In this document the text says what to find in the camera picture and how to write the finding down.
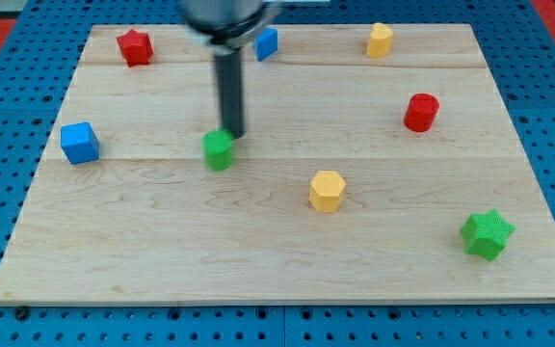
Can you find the red cylinder block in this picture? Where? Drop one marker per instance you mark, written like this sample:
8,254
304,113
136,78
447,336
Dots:
421,112

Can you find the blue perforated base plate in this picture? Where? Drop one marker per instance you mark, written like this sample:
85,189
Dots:
38,55

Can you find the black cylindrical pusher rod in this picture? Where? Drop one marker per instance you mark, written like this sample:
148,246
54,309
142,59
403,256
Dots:
229,83

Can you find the blue cube block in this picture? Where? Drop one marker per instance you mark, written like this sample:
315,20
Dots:
79,143

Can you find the wooden board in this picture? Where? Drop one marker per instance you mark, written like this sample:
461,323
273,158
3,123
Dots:
147,224

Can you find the green star block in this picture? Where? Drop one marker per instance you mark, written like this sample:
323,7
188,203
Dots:
486,234

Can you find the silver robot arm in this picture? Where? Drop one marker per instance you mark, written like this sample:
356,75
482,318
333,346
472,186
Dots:
225,27

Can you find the green cylinder block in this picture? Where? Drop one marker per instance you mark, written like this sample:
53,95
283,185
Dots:
218,149

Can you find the blue angled block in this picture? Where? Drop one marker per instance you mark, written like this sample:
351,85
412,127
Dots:
265,44

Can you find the yellow heart block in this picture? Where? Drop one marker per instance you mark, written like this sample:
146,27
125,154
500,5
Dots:
380,40

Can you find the yellow hexagon block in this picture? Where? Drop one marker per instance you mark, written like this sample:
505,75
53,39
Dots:
326,191

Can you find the red star block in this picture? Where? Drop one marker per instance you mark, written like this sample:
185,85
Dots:
135,48

